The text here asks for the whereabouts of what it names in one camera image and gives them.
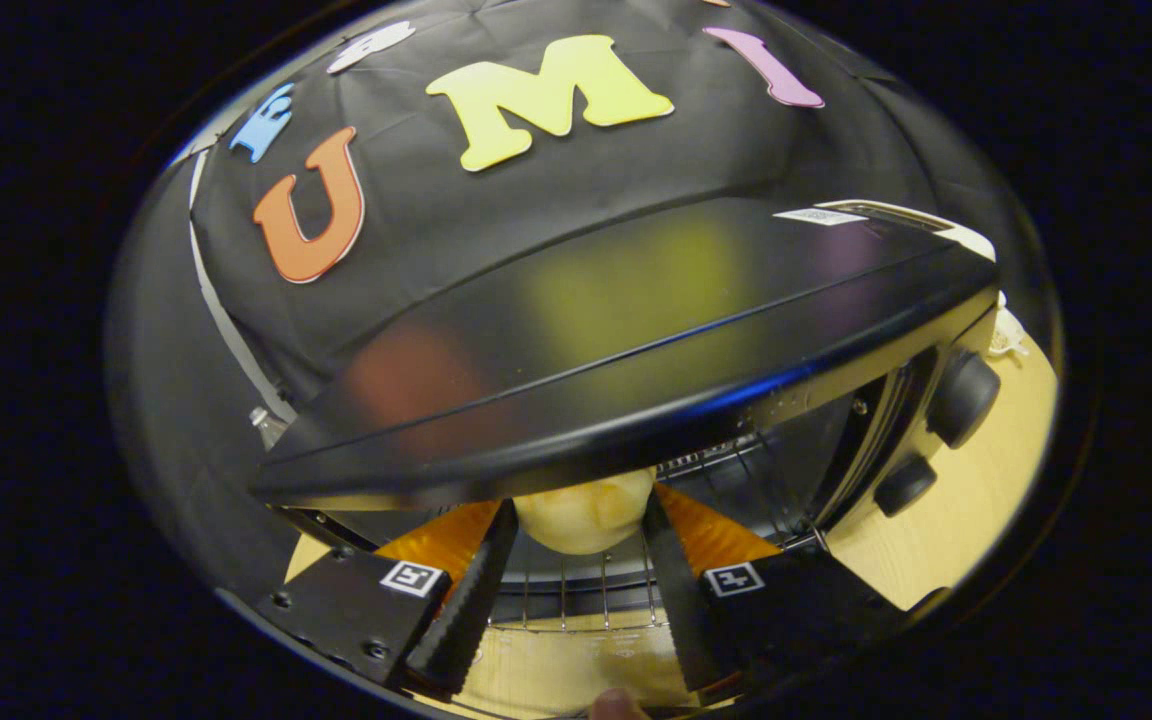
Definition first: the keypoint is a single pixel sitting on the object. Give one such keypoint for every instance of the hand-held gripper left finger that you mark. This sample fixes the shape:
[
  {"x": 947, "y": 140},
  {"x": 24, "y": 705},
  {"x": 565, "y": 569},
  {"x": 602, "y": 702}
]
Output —
[{"x": 461, "y": 620}]

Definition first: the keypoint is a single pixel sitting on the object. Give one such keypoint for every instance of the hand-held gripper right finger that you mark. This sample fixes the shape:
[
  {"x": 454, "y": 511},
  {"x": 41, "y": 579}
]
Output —
[{"x": 681, "y": 610}]

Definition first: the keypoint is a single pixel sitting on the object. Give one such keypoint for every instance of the round golden bun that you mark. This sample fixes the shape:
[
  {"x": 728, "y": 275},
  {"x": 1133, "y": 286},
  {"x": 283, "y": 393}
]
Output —
[{"x": 586, "y": 510}]

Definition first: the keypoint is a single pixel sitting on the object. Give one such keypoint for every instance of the black toaster oven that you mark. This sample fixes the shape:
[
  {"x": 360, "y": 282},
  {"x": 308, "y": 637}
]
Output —
[{"x": 636, "y": 300}]

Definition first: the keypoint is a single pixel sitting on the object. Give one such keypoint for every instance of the white slot toaster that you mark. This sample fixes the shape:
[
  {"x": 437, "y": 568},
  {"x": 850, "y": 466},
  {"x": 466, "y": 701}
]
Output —
[{"x": 936, "y": 225}]

